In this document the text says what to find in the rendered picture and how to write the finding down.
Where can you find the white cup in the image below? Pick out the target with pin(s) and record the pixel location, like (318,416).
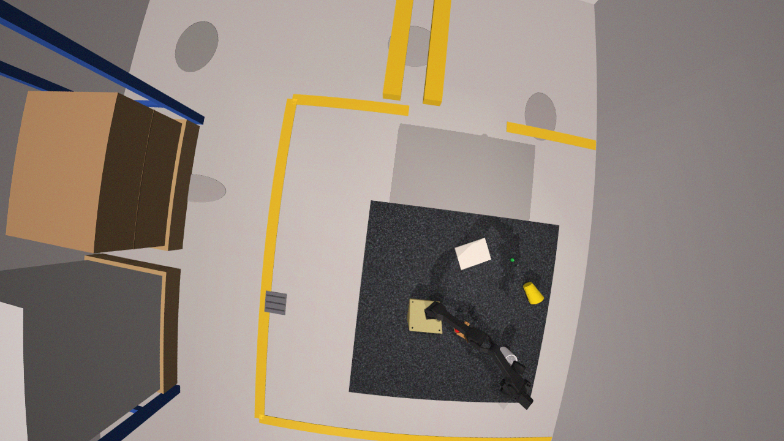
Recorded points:
(508,355)

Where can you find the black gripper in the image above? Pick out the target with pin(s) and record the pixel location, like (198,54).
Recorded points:
(518,368)

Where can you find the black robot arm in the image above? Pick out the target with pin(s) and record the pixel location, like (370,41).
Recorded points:
(513,384)

